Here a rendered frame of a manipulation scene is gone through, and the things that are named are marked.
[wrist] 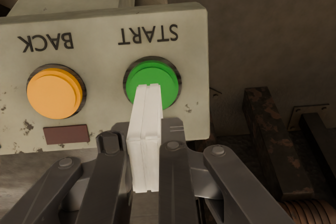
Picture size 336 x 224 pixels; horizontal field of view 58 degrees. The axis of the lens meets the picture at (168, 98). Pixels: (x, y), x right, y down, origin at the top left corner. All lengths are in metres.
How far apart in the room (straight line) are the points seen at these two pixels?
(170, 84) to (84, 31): 0.07
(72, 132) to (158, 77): 0.09
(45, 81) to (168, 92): 0.09
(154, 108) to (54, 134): 0.13
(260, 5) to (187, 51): 0.70
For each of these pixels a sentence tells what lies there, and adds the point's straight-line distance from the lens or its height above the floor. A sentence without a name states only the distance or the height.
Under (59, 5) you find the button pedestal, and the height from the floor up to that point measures 0.52.
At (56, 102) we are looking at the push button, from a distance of 0.24.
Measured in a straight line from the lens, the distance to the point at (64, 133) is 0.27.
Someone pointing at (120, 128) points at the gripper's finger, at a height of 0.67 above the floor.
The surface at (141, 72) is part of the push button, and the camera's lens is 0.22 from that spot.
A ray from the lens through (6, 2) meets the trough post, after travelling 0.94.
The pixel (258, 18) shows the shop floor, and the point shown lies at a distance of 0.94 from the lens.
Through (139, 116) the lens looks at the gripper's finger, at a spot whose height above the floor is 0.68.
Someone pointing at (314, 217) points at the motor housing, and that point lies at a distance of 0.81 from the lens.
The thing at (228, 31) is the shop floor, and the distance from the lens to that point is 0.93.
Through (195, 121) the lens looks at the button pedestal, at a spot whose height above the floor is 0.61.
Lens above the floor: 0.78
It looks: 47 degrees down
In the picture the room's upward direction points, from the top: 176 degrees clockwise
